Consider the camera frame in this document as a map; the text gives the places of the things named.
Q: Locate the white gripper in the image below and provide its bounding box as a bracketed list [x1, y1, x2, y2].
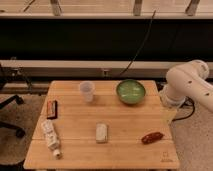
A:
[159, 85, 186, 124]

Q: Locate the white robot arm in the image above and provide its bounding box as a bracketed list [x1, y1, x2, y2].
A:
[159, 60, 213, 112]

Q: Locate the green bowl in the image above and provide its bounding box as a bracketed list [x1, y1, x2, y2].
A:
[116, 79, 146, 105]

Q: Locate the clear plastic cup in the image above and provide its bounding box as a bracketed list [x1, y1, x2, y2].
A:
[79, 81, 95, 102]

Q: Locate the white lying bottle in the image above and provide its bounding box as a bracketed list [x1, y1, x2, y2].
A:
[41, 120, 62, 159]

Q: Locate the black office chair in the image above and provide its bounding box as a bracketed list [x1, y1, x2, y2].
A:
[0, 64, 26, 139]

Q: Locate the black floor cable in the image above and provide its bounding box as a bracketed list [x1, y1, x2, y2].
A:
[172, 97, 196, 122]

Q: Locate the black hanging cable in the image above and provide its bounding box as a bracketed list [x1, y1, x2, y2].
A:
[118, 9, 157, 78]

